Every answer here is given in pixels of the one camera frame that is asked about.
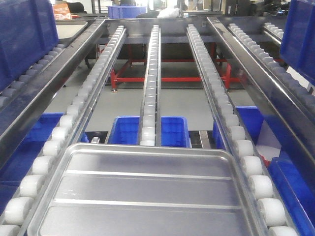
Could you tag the orange cardboard box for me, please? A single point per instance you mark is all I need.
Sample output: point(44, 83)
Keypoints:
point(61, 11)

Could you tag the blue bin upper right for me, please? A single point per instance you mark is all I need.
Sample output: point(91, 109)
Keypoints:
point(298, 43)

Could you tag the blue bin below left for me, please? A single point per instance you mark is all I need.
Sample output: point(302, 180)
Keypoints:
point(21, 160)

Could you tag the far left roller rail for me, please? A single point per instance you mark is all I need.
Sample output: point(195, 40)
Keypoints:
point(7, 94)

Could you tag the far blue bin background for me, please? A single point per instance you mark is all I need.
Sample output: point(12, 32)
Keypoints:
point(125, 12)

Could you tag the blue bin below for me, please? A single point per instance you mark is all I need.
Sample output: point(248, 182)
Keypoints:
point(280, 173)
point(175, 132)
point(21, 160)

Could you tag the far right roller rail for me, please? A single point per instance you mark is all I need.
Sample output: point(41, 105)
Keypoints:
point(286, 78)

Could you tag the left white roller rail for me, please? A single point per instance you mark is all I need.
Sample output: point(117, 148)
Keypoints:
point(20, 209)

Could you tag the grey tray far left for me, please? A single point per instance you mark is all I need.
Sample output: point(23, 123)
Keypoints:
point(70, 29)

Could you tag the red metal frame cart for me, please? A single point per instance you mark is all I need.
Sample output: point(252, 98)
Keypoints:
point(178, 65)

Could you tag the white roller rail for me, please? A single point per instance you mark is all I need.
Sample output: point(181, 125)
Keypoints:
point(149, 107)
point(20, 209)
point(221, 108)

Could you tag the steel divider beam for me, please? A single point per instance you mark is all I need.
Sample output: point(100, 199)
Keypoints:
point(18, 117)
point(292, 123)

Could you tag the blue bin below right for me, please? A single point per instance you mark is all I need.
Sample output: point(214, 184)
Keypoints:
point(280, 173)

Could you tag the blue bin below centre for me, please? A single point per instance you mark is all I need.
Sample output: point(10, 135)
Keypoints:
point(175, 132)

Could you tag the right steel divider beam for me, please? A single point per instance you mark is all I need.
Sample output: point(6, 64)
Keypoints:
point(292, 123)

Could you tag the right white roller rail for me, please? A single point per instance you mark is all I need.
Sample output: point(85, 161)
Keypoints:
point(221, 108)

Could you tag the blue bin upper left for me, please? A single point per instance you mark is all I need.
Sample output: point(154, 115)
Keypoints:
point(27, 32)

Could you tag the centre white roller rail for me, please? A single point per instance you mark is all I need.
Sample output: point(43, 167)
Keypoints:
point(149, 107)

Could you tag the silver ribbed metal tray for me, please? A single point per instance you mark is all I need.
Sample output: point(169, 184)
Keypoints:
point(116, 190)

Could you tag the left steel divider beam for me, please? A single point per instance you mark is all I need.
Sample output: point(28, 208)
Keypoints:
point(18, 117)

